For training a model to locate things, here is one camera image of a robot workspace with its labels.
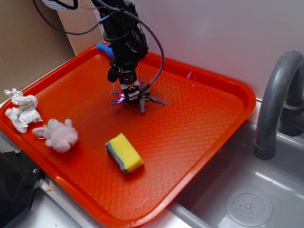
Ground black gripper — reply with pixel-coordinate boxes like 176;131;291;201
103;23;148;105

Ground silver keys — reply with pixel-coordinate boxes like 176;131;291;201
110;83;168;114

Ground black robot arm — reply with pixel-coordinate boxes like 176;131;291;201
92;0;148;104

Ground blue toy bottle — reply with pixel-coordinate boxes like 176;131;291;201
96;43;115;59

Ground yellow sponge with green pad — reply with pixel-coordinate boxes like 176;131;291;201
105;133;144;173

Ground wooden board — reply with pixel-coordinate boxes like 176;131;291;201
57;10;103;55

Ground pink plush toy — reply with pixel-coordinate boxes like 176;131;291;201
32;118;78;153

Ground orange plastic tray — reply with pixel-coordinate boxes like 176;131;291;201
0;47;256;228

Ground crumpled white paper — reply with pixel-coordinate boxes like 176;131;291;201
4;88;43;133

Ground black box with screws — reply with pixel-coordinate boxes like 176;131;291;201
0;149;43;228

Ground grey curved faucet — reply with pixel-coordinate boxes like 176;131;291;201
254;50;304;160

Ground grey plastic sink basin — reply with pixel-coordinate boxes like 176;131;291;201
169;121;304;228

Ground thin black cable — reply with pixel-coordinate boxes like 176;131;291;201
32;0;114;36

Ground braided grey cable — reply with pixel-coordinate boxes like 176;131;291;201
96;0;165;95

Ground white ribbon cable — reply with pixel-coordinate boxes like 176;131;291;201
41;0;100;12

